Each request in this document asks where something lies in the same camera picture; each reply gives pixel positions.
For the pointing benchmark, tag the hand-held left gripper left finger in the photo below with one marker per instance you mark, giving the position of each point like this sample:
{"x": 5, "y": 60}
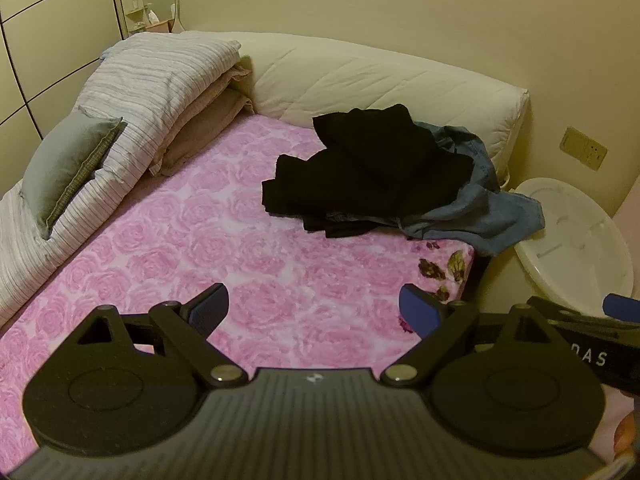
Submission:
{"x": 207, "y": 306}

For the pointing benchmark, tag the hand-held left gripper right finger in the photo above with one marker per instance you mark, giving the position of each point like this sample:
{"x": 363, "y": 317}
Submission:
{"x": 417, "y": 311}

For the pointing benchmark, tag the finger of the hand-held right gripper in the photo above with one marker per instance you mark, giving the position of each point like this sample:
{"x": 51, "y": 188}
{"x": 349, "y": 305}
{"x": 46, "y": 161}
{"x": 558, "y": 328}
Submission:
{"x": 620, "y": 306}

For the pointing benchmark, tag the black buttoned garment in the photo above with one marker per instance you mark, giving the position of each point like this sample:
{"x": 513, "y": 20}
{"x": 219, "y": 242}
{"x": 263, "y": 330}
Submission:
{"x": 350, "y": 192}

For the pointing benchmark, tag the person's right hand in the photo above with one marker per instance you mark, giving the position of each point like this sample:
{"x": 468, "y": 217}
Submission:
{"x": 629, "y": 432}

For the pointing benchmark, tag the white round plastic lid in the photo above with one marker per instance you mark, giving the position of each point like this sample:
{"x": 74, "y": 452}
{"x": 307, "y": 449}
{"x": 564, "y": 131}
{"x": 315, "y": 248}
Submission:
{"x": 565, "y": 240}

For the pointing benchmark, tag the pink floral bed sheet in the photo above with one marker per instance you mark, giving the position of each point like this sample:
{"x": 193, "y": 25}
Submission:
{"x": 200, "y": 220}

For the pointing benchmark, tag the blue denim garment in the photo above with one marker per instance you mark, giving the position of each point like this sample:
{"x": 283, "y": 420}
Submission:
{"x": 480, "y": 210}

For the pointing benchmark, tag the black folded garment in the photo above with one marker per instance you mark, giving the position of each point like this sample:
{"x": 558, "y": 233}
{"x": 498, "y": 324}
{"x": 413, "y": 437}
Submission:
{"x": 375, "y": 135}

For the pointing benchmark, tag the beige folded blanket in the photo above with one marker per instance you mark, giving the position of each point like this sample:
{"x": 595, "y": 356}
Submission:
{"x": 210, "y": 115}

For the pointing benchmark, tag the grey pillow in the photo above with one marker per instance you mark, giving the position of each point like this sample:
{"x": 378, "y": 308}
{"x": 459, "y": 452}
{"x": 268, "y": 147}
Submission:
{"x": 65, "y": 165}

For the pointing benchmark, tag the striped folded quilt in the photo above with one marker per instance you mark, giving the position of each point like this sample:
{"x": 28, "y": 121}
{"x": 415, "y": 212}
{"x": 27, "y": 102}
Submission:
{"x": 150, "y": 85}

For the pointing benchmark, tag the cream padded headboard cushion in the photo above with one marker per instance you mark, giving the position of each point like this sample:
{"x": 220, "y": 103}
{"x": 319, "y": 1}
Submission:
{"x": 350, "y": 75}

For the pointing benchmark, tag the white panelled wardrobe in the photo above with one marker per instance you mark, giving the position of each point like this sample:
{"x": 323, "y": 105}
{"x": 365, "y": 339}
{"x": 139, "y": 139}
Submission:
{"x": 50, "y": 35}

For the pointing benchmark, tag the beige wall socket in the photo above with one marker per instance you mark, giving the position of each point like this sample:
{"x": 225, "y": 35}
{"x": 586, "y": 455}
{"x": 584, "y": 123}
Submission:
{"x": 582, "y": 147}

